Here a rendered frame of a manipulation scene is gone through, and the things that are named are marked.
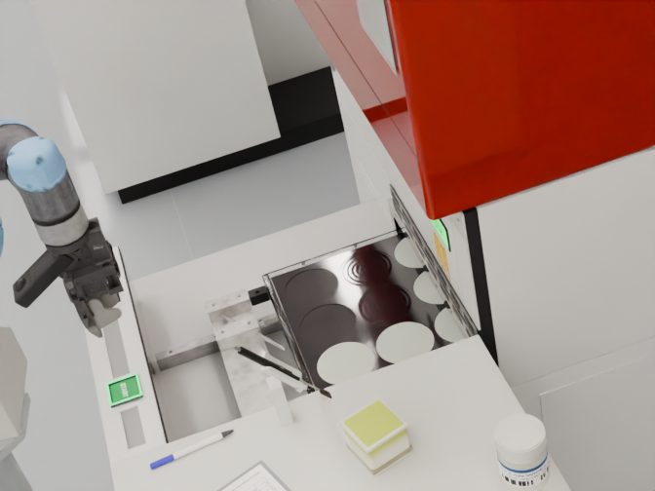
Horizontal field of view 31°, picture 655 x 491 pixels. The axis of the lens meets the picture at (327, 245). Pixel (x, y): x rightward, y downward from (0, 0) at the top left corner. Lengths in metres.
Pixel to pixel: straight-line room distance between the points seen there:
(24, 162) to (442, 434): 0.73
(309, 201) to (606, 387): 1.93
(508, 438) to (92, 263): 0.67
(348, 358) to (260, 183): 2.04
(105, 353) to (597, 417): 0.88
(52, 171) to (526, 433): 0.76
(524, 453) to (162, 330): 0.91
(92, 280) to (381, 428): 0.49
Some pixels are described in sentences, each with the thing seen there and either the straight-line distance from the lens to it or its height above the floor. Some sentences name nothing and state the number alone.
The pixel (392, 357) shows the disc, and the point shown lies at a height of 0.90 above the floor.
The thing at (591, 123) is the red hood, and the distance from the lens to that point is 1.78.
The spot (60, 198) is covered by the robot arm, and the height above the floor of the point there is 1.39.
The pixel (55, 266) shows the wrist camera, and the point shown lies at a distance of 1.82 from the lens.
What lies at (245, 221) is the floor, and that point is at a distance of 3.88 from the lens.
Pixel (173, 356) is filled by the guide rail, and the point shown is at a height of 0.85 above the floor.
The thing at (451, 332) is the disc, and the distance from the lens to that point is 2.05.
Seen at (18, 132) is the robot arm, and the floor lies 1.44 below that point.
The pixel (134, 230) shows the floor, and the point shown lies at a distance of 4.00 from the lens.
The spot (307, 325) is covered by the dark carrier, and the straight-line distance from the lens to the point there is 2.12.
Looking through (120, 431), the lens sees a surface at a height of 0.96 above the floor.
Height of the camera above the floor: 2.34
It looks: 39 degrees down
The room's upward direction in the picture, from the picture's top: 14 degrees counter-clockwise
